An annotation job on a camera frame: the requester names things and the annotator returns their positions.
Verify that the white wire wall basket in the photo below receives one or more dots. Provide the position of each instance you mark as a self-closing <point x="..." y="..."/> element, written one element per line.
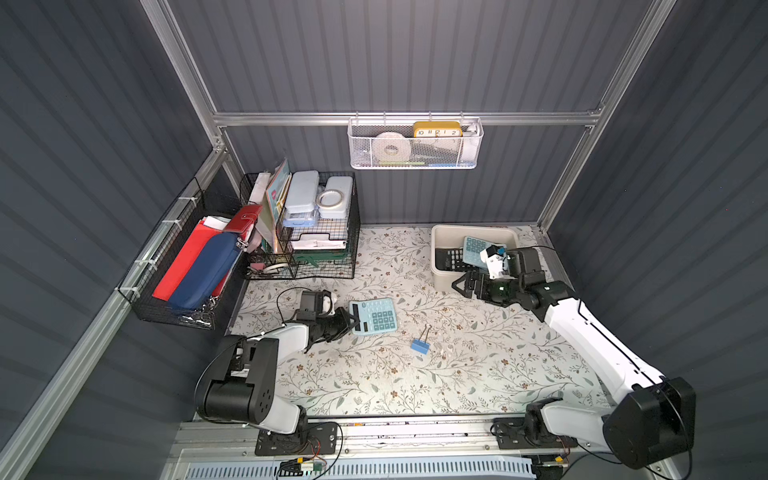
<point x="427" y="153"/>

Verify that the yellow clock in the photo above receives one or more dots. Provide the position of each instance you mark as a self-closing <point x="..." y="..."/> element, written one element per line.
<point x="437" y="129"/>

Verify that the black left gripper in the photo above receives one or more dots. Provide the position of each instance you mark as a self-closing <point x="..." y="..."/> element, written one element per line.
<point x="334" y="323"/>

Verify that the black wire desk organizer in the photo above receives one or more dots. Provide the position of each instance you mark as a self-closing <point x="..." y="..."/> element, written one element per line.
<point x="313" y="247"/>

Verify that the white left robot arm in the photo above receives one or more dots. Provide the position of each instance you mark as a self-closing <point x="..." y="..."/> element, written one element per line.
<point x="240" y="384"/>

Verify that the blue pencil pouch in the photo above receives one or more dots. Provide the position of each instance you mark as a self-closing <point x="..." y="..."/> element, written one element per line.
<point x="212" y="265"/>

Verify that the black calculator back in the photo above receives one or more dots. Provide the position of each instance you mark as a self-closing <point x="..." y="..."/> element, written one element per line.
<point x="450" y="260"/>

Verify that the floral table mat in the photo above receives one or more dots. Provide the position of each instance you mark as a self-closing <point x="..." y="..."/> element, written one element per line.
<point x="482" y="359"/>

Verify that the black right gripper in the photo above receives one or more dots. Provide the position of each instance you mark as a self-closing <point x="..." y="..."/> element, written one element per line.
<point x="480" y="285"/>

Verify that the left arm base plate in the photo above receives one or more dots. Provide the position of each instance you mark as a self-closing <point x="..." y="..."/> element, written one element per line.
<point x="310" y="439"/>

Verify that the colourful books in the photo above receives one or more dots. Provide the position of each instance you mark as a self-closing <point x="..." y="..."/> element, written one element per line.
<point x="268" y="225"/>

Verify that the blue binder clip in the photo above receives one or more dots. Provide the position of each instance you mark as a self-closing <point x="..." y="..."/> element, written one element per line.
<point x="421" y="344"/>

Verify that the teal calculator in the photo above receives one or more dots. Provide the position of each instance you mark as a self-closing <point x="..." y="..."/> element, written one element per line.
<point x="376" y="316"/>
<point x="472" y="249"/>

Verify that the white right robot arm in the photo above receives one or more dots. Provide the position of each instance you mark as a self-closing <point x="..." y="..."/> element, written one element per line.
<point x="651" y="417"/>

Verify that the black wire side basket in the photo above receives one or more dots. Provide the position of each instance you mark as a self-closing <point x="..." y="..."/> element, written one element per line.
<point x="150" y="284"/>

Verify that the red folder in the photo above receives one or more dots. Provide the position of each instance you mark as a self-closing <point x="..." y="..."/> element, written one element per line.
<point x="242" y="223"/>

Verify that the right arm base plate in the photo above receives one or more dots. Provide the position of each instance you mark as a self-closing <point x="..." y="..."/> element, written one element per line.
<point x="521" y="432"/>

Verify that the beige plastic storage box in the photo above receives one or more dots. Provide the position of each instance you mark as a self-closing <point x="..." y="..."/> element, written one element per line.
<point x="451" y="236"/>

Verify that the small circuit board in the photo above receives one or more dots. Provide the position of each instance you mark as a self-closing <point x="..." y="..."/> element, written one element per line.
<point x="301" y="467"/>

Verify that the white pencil case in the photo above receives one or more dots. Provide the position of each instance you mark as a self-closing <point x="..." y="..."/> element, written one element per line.
<point x="302" y="192"/>

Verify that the white tape roll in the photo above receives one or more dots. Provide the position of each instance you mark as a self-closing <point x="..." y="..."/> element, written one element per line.
<point x="391" y="147"/>

